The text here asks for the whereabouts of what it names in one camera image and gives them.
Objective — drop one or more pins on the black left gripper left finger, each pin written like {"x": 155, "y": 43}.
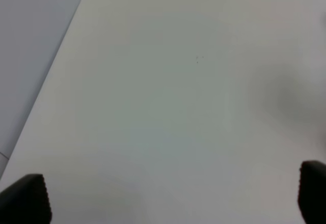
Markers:
{"x": 26, "y": 201}

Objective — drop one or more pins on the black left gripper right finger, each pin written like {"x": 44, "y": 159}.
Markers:
{"x": 311, "y": 191}

